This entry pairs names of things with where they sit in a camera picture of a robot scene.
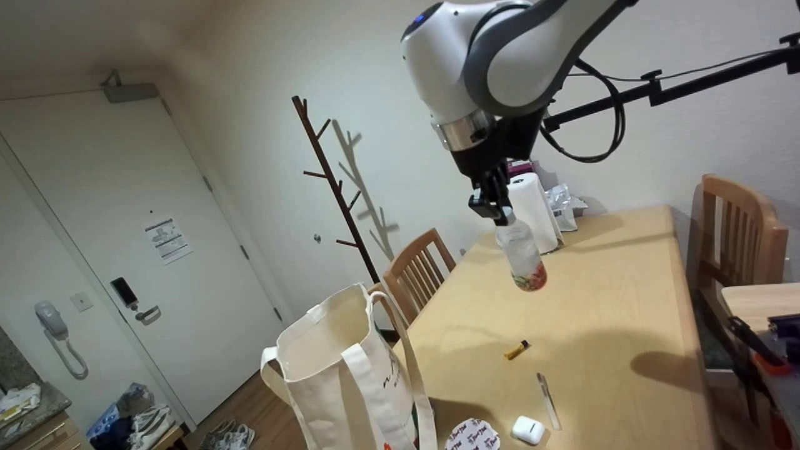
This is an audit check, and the robot mounting table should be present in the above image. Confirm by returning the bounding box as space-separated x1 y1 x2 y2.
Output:
719 279 800 338

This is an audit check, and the white wall switch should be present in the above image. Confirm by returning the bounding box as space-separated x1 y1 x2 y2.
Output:
66 287 94 315

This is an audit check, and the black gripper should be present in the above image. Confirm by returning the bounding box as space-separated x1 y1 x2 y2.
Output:
451 113 545 228

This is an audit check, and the pile of shoes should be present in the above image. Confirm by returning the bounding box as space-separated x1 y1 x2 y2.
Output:
85 379 186 450

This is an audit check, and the dark brown coat rack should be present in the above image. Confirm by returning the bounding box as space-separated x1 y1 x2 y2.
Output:
290 93 384 287

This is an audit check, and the light wood slatted chair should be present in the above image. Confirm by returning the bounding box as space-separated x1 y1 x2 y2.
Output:
380 228 459 330
686 172 790 370

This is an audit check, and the black digital door lock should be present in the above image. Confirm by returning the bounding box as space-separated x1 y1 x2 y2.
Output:
109 274 165 327

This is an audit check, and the grey door closer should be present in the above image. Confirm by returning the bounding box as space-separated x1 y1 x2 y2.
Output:
98 67 163 108

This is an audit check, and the orange black bar clamp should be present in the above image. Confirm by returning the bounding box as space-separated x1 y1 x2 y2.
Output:
721 310 794 379

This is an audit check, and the grey metal pen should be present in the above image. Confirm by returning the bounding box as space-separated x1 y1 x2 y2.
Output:
534 370 561 433

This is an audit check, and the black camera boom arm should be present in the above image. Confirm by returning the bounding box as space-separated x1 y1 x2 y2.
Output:
540 33 800 135

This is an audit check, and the white earbuds case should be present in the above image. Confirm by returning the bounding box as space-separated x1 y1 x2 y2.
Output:
506 413 550 447

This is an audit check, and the white paper towel roll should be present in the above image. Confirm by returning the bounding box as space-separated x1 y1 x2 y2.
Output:
504 169 561 254

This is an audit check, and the crinkled plastic packet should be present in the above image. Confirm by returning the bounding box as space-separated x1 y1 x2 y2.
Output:
545 182 583 237

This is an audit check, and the cream tote bag green print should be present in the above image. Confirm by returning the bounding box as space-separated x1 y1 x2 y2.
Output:
256 283 440 450

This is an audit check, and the white entrance door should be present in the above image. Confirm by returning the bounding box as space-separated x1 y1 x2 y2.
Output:
0 82 286 430

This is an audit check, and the clear plastic bottle orange label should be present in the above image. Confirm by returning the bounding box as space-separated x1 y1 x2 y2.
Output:
493 217 550 293

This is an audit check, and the paper notice on door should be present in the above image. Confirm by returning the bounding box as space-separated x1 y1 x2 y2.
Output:
141 214 195 268

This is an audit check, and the white wall intercom phone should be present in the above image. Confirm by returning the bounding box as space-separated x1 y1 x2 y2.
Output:
31 299 91 383

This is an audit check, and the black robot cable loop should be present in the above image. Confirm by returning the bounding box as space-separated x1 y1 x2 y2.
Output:
536 58 626 164

